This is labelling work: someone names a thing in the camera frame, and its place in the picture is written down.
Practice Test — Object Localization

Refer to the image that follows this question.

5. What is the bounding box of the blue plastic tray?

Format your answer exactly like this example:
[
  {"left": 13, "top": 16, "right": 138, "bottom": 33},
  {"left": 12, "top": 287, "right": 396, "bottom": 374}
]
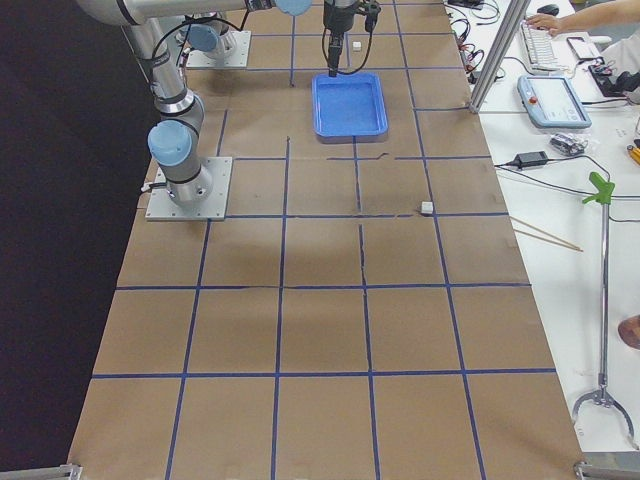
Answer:
[{"left": 311, "top": 73, "right": 389, "bottom": 144}]

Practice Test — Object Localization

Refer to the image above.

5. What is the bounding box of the aluminium frame post right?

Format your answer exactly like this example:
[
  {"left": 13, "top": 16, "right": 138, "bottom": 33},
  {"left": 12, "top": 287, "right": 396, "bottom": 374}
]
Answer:
[{"left": 468, "top": 0, "right": 530, "bottom": 113}]

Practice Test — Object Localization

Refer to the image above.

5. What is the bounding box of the smartphone on table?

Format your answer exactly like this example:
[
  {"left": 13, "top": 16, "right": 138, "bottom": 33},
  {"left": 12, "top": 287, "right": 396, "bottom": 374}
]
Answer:
[{"left": 566, "top": 36, "right": 600, "bottom": 61}]

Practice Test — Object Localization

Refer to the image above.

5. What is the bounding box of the wooden chopstick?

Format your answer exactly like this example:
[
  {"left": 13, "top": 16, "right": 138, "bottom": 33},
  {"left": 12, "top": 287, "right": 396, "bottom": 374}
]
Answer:
[
  {"left": 514, "top": 229, "right": 573, "bottom": 250},
  {"left": 509, "top": 216, "right": 583, "bottom": 252}
]

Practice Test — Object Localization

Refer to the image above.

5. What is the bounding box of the wooden chopstick lower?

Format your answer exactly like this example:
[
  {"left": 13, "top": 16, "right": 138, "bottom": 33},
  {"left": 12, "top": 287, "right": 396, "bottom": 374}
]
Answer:
[{"left": 514, "top": 229, "right": 573, "bottom": 250}]

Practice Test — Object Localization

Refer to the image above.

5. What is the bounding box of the white keyboard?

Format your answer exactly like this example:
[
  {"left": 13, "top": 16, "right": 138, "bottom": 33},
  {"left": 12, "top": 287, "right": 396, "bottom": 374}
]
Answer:
[{"left": 520, "top": 21, "right": 563, "bottom": 72}]

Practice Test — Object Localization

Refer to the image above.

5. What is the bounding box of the green handled reacher grabber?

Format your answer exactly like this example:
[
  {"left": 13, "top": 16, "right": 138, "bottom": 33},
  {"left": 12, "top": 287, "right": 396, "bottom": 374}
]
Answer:
[{"left": 571, "top": 171, "right": 639, "bottom": 450}]

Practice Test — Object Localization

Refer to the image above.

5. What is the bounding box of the person forearm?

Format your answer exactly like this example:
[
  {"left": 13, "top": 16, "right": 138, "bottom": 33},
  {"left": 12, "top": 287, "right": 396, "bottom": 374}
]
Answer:
[{"left": 556, "top": 0, "right": 639, "bottom": 33}]

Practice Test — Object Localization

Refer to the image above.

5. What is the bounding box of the black power adapter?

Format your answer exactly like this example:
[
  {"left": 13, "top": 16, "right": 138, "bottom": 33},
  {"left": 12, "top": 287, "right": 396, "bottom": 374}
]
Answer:
[{"left": 514, "top": 151, "right": 549, "bottom": 170}]

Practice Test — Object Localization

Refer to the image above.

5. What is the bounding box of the plastic bag with parts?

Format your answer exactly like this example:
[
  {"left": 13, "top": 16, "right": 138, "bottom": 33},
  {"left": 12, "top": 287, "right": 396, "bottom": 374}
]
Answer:
[{"left": 549, "top": 133, "right": 588, "bottom": 156}]

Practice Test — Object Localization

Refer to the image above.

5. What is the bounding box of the black computer mouse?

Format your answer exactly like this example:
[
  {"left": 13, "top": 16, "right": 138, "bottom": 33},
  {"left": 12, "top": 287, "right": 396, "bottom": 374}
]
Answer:
[{"left": 536, "top": 4, "right": 559, "bottom": 16}]

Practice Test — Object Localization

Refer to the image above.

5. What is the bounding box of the blue teach pendant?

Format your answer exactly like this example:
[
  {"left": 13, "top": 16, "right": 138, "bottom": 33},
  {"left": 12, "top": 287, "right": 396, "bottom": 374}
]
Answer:
[{"left": 517, "top": 75, "right": 592, "bottom": 129}]

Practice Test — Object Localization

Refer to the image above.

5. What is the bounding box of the person hand on keyboard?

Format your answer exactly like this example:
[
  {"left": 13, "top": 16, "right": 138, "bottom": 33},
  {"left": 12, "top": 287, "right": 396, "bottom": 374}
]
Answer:
[{"left": 525, "top": 14, "right": 562, "bottom": 36}]

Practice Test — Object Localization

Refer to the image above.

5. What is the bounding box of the wooden chopstick upper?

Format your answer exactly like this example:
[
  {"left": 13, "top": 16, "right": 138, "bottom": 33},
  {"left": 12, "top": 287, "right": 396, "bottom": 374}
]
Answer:
[{"left": 509, "top": 216, "right": 583, "bottom": 252}]

